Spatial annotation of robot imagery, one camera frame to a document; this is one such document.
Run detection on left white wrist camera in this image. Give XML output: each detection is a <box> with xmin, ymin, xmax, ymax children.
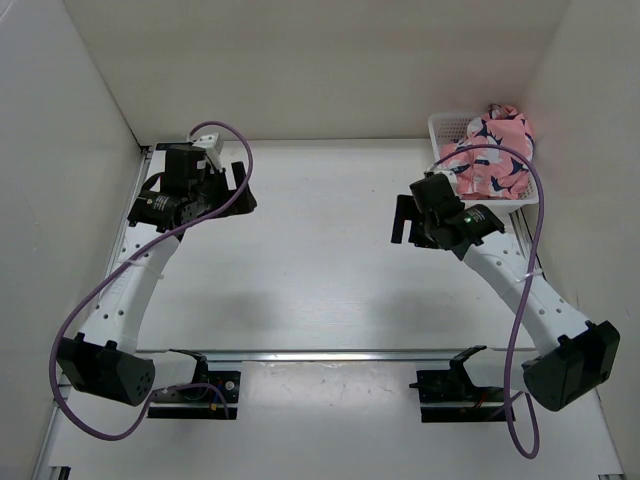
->
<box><xmin>187</xmin><ymin>133</ymin><xmax>224</xmax><ymax>172</ymax></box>

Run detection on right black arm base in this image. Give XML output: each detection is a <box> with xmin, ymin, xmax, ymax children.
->
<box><xmin>409</xmin><ymin>345</ymin><xmax>506</xmax><ymax>424</ymax></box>

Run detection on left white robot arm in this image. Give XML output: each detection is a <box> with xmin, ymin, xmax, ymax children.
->
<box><xmin>50</xmin><ymin>141</ymin><xmax>257</xmax><ymax>406</ymax></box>

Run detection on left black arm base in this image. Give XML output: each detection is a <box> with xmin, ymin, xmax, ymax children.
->
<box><xmin>147</xmin><ymin>349</ymin><xmax>241</xmax><ymax>421</ymax></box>

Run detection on pink shark print shorts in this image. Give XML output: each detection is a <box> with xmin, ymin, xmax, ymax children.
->
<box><xmin>439</xmin><ymin>104</ymin><xmax>534</xmax><ymax>200</ymax></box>

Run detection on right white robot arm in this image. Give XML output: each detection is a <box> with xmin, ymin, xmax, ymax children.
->
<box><xmin>391</xmin><ymin>173</ymin><xmax>620</xmax><ymax>412</ymax></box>

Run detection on white plastic mesh basket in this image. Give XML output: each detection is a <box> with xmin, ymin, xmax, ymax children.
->
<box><xmin>428</xmin><ymin>112</ymin><xmax>539</xmax><ymax>216</ymax></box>

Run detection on aluminium table frame rail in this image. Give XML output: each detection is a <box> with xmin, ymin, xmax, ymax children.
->
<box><xmin>46</xmin><ymin>140</ymin><xmax>622</xmax><ymax>479</ymax></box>

